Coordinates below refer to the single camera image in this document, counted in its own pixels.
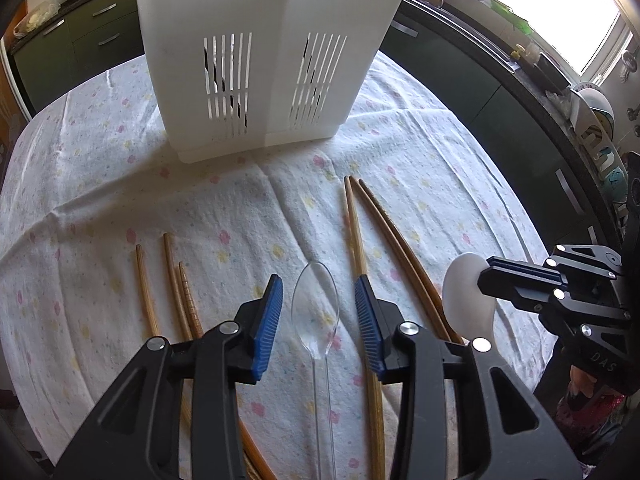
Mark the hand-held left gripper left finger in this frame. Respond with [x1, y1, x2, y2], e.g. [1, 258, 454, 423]
[52, 274, 284, 480]

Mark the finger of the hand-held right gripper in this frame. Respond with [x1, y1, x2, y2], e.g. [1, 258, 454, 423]
[477, 270, 631, 342]
[486, 244, 623, 286]

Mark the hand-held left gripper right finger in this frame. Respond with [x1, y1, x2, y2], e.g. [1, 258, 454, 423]
[353, 275, 583, 480]

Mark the clear plastic spoon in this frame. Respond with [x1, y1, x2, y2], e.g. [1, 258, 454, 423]
[291, 261, 342, 480]

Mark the white spoon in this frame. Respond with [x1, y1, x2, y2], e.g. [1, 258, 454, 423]
[442, 252, 496, 341]

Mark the ridged wooden chopstick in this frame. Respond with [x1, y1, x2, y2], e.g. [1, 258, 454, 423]
[178, 261, 277, 480]

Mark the light wooden chopstick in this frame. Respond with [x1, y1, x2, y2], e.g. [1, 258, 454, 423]
[162, 232, 196, 480]
[135, 244, 162, 339]
[343, 175, 386, 480]

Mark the brown wooden chopstick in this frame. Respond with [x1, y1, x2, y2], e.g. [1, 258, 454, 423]
[358, 179, 463, 346]
[349, 176, 451, 343]

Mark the white plastic utensil holder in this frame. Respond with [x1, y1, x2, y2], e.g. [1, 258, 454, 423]
[134, 0, 420, 164]

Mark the person's right hand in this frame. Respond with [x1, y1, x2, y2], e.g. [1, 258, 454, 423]
[570, 365, 596, 397]

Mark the pink floral clothing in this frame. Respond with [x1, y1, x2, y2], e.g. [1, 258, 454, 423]
[555, 392, 628, 461]

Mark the dish rack with dishes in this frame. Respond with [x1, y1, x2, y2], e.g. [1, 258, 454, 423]
[570, 85, 631, 201]

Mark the long green base cabinet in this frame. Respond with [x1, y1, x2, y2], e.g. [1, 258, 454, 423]
[377, 0, 618, 256]

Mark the dark rectangular tray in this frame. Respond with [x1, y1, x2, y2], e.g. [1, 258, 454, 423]
[532, 52, 571, 93]

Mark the floral white tablecloth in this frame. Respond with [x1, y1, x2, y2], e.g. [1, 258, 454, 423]
[0, 50, 558, 480]

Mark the kitchen window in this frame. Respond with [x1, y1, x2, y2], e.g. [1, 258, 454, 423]
[480, 0, 638, 78]

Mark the green base cabinet with drawers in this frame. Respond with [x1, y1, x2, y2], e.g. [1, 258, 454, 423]
[12, 0, 151, 116]

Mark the sliding glass door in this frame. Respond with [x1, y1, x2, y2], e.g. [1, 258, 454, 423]
[0, 35, 36, 171]

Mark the white plastic bag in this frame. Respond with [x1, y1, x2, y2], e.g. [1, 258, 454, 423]
[12, 7, 61, 38]

